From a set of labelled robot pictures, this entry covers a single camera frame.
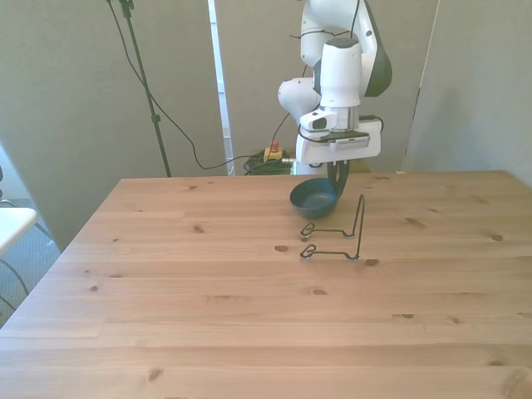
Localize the black wire dish rack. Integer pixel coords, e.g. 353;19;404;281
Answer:
299;194;367;265

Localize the black camera stand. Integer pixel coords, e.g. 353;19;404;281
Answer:
106;0;173;179

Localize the dark blue bowl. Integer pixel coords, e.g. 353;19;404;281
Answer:
289;177;343;221

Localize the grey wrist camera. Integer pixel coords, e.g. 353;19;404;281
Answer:
328;130;372;149

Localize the black coiled cable bundle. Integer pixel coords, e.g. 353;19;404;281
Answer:
242;150;297;177

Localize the black camera cable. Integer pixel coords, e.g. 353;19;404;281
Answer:
106;0;254;171

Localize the white flat board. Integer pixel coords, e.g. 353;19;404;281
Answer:
0;206;39;255

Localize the yellow emergency stop box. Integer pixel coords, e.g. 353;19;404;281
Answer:
264;140;285;164

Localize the white vertical post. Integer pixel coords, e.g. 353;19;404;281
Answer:
206;0;236;177

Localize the grey fabric partition panel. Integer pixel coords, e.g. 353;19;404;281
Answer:
400;0;532;175
0;0;228;253
215;0;440;176

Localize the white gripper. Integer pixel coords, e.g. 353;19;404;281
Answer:
295;118;383;200

